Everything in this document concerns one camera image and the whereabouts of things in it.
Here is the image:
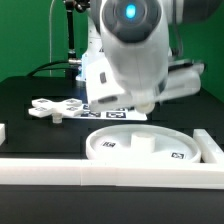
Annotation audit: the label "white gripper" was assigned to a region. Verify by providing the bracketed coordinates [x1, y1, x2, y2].
[85, 58, 205, 114]

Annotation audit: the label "white round table top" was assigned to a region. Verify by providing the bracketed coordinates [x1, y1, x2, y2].
[86, 124, 201, 163]

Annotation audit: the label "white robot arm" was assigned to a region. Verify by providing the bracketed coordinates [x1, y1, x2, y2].
[83, 0, 223, 114]

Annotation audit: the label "white marker sheet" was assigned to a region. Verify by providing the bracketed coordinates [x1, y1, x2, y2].
[75, 104, 147, 121]

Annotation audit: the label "white cross-shaped table base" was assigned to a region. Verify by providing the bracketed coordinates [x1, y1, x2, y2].
[28, 98, 84, 124]

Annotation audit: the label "white left fence block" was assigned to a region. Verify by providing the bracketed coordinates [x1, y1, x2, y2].
[0, 123, 6, 146]

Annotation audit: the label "black cables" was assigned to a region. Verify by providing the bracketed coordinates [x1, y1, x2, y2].
[26, 59, 83, 78]

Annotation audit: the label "grey flexible conduit cable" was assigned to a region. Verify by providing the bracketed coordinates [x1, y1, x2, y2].
[48, 0, 57, 78]

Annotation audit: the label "white right fence rail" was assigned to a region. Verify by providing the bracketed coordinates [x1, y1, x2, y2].
[193, 129, 224, 165]

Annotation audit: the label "white fence rail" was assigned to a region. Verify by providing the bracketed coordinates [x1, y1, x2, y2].
[0, 158, 224, 190]
[193, 129, 224, 165]

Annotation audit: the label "white front fence rail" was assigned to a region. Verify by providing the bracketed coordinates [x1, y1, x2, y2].
[0, 158, 224, 190]

